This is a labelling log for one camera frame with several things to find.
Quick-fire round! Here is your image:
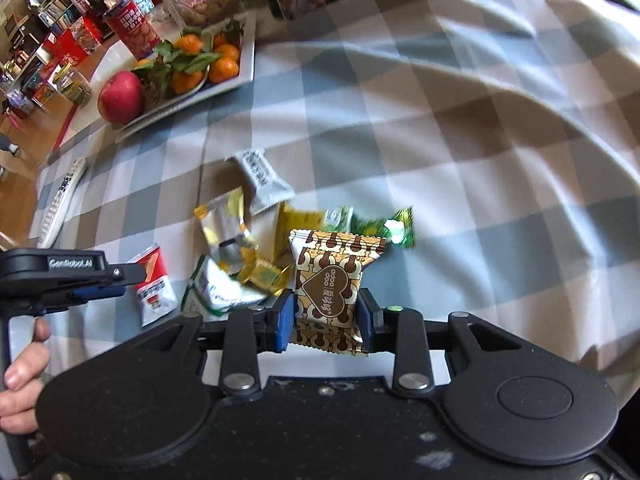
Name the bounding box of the green white triangle packet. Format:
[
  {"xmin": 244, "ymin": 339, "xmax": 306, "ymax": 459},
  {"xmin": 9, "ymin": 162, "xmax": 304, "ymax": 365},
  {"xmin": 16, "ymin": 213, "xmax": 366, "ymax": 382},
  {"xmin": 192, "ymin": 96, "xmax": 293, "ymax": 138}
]
[{"xmin": 181, "ymin": 255, "xmax": 267, "ymax": 322}]

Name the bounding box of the gold candy wrapper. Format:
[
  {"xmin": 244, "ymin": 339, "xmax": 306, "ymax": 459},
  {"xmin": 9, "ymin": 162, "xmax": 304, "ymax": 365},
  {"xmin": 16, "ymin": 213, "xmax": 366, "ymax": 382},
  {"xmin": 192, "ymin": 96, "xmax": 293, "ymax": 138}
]
[{"xmin": 238, "ymin": 258, "xmax": 288, "ymax": 296}]

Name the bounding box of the brown heart pattern packet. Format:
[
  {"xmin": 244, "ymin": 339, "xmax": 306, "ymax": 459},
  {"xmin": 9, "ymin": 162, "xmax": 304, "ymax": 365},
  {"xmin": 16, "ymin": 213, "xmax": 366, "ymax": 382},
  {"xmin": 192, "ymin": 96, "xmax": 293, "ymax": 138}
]
[{"xmin": 288, "ymin": 229, "xmax": 386, "ymax": 356}]

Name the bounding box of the red white snack packet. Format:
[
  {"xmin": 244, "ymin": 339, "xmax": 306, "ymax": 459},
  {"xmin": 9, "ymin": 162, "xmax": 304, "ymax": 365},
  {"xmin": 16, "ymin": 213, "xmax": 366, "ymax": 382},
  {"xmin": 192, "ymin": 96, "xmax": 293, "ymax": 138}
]
[{"xmin": 129, "ymin": 244, "xmax": 178, "ymax": 327}]

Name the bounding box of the green candy wrapper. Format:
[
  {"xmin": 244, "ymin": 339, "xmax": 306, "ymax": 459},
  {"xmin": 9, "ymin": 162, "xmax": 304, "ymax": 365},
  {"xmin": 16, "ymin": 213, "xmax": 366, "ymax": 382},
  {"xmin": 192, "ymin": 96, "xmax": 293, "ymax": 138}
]
[{"xmin": 321, "ymin": 206, "xmax": 416, "ymax": 248}]

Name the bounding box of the silver yellow snack packet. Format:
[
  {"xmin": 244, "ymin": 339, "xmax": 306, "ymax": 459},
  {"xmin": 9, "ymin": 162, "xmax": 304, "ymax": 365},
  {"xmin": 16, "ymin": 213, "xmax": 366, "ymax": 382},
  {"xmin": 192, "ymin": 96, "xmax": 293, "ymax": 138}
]
[{"xmin": 193, "ymin": 186, "xmax": 257, "ymax": 275}]

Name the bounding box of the white sesame crisp packet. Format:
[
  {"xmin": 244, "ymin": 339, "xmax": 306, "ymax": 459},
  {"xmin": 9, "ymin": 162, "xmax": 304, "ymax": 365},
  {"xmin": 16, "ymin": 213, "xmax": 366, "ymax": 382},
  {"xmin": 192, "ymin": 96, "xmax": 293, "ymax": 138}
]
[{"xmin": 228, "ymin": 148, "xmax": 295, "ymax": 216}]

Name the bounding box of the person left hand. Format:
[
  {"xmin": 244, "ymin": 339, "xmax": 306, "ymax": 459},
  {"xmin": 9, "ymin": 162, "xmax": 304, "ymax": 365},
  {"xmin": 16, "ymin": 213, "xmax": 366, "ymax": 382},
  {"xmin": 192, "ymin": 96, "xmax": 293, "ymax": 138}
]
[{"xmin": 0, "ymin": 318, "xmax": 51, "ymax": 436}]

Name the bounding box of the white remote control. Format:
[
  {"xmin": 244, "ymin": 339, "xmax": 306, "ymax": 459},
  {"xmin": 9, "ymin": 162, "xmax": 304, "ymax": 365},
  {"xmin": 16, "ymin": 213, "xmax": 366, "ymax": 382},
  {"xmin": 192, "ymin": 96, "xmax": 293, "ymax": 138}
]
[{"xmin": 37, "ymin": 157, "xmax": 87, "ymax": 249}]

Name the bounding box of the red apple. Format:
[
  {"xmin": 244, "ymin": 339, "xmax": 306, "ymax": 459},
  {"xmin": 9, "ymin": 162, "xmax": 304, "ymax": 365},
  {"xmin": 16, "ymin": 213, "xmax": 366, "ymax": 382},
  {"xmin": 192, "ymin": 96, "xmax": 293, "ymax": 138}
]
[{"xmin": 98, "ymin": 70, "xmax": 145, "ymax": 125}]

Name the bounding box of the white fruit plate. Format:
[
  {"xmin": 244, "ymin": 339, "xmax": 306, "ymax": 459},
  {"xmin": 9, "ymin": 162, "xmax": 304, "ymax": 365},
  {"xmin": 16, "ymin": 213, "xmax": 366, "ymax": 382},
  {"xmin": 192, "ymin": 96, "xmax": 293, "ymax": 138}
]
[{"xmin": 112, "ymin": 11, "xmax": 257, "ymax": 141}]

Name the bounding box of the checkered blue grey tablecloth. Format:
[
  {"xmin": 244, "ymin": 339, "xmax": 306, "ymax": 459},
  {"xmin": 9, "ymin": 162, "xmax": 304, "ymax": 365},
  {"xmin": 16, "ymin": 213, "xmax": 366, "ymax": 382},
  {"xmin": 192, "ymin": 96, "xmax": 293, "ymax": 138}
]
[{"xmin": 37, "ymin": 0, "xmax": 639, "ymax": 400}]

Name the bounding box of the orange tangerine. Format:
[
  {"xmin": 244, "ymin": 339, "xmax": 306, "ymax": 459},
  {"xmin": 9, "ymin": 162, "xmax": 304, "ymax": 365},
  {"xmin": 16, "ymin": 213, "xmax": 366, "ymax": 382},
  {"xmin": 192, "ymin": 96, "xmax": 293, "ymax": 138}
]
[
  {"xmin": 208, "ymin": 58, "xmax": 240, "ymax": 84},
  {"xmin": 174, "ymin": 34, "xmax": 204, "ymax": 55},
  {"xmin": 170, "ymin": 70, "xmax": 205, "ymax": 96}
]

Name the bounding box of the cluttered shelf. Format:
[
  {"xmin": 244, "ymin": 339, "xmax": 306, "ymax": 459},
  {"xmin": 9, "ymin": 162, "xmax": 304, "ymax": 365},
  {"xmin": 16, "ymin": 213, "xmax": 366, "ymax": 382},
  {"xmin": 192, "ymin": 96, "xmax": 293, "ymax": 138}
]
[{"xmin": 1, "ymin": 0, "xmax": 117, "ymax": 114}]

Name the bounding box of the red cookie can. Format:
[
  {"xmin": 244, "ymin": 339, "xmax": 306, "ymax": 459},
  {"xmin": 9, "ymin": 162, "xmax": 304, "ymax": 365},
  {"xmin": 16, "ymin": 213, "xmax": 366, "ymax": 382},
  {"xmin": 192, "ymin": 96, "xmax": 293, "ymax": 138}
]
[{"xmin": 104, "ymin": 0, "xmax": 160, "ymax": 61}]

